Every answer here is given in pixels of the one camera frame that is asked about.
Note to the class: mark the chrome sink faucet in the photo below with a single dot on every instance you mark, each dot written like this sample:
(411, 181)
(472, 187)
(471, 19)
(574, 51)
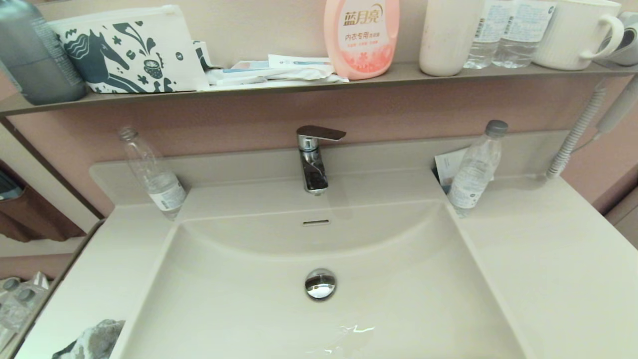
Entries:
(314, 175)

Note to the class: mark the blue grey cleaning cloth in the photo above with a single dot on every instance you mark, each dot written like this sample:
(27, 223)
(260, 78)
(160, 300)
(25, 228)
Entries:
(97, 341)

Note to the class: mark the white ceramic sink basin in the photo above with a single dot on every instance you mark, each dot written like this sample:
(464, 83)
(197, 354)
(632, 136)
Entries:
(239, 299)

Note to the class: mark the chrome drain stopper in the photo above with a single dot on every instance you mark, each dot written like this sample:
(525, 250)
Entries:
(320, 284)

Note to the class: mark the white plastic toiletry packet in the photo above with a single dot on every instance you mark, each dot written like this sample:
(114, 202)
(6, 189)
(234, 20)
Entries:
(271, 77)

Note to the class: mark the white toothbrush box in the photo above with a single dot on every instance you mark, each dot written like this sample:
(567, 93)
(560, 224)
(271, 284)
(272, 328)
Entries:
(296, 61)

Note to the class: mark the white paper card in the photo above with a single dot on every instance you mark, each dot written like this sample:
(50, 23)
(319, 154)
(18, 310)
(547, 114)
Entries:
(447, 163)

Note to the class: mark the blue white toiletry packet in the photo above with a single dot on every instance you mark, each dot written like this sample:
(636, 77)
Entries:
(249, 65)

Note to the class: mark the pink detergent bottle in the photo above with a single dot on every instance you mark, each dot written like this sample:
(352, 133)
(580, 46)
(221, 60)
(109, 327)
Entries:
(361, 45)

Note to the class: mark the clear bottle grey cap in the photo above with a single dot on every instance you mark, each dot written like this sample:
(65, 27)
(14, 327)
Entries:
(472, 177)

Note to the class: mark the clear uncapped plastic bottle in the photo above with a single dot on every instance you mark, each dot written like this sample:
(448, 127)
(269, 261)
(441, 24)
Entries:
(162, 189)

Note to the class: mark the small patterned pouch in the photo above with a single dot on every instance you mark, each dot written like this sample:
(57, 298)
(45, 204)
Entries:
(203, 54)

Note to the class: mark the white horse print pouch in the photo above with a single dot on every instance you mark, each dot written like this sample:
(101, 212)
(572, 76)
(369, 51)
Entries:
(164, 34)

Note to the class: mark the clear labelled water bottle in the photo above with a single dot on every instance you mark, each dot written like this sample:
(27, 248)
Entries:
(526, 40)
(488, 40)

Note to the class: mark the white ribbed mug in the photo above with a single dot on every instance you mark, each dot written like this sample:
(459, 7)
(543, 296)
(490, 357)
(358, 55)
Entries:
(568, 35)

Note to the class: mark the brown hanging cloth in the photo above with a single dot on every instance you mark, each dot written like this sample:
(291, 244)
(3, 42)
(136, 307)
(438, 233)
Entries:
(32, 219)

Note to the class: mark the grey translucent bottle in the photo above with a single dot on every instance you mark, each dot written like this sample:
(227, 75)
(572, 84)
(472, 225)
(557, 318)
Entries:
(37, 75)

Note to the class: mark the dark teal hanging item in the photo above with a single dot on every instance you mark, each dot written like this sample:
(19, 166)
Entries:
(9, 187)

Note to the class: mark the plastic wrapped toiletries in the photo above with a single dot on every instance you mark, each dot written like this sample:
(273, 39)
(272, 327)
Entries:
(17, 309)

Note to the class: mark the brown wall shelf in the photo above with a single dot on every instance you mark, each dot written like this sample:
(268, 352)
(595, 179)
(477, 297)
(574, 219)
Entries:
(408, 72)

